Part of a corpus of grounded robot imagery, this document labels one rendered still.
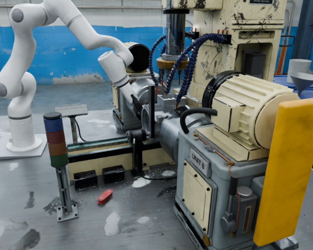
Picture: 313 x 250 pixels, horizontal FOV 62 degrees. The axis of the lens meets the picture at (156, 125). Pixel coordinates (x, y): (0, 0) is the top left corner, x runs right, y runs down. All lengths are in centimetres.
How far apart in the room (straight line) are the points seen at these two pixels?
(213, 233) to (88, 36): 95
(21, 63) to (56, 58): 539
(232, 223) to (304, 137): 28
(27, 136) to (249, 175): 126
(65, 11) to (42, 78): 575
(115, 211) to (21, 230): 34
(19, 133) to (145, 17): 551
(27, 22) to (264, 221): 121
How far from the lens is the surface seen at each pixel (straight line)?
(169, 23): 127
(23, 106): 160
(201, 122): 100
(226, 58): 126
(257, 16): 132
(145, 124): 143
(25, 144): 167
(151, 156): 136
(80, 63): 682
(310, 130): 70
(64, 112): 147
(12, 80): 151
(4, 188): 139
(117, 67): 125
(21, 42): 146
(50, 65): 692
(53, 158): 98
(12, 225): 117
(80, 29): 129
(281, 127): 63
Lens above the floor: 152
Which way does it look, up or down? 22 degrees down
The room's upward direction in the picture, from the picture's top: straight up
